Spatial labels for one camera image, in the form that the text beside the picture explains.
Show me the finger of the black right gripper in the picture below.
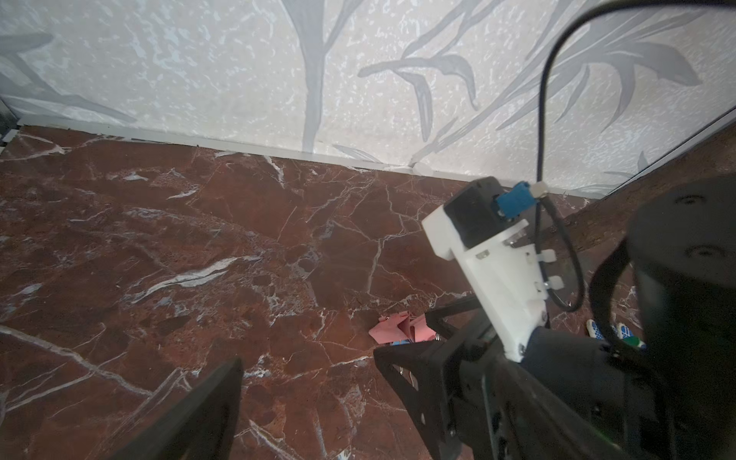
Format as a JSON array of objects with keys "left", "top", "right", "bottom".
[
  {"left": 374, "top": 338, "right": 477, "bottom": 459},
  {"left": 425, "top": 294, "right": 483, "bottom": 339}
]

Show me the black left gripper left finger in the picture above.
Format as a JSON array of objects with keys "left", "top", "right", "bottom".
[{"left": 111, "top": 358, "right": 243, "bottom": 459}]

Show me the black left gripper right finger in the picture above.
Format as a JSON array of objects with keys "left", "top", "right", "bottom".
[{"left": 481, "top": 367, "right": 627, "bottom": 459}]

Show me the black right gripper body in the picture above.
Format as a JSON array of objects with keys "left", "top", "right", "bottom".
[{"left": 425, "top": 321, "right": 512, "bottom": 459}]

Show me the large pink binder clip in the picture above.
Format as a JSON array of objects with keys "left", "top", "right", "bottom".
[{"left": 369, "top": 312, "right": 437, "bottom": 345}]

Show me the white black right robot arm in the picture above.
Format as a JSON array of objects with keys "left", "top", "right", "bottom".
[{"left": 374, "top": 174, "right": 735, "bottom": 459}]

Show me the blue dotted white work glove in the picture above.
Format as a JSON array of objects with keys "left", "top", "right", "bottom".
[{"left": 586, "top": 319, "right": 646, "bottom": 350}]

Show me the artificial pink cherry blossom tree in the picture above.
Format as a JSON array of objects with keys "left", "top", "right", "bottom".
[{"left": 555, "top": 124, "right": 735, "bottom": 270}]

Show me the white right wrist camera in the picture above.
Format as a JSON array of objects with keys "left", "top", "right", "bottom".
[{"left": 422, "top": 177, "right": 565, "bottom": 362}]

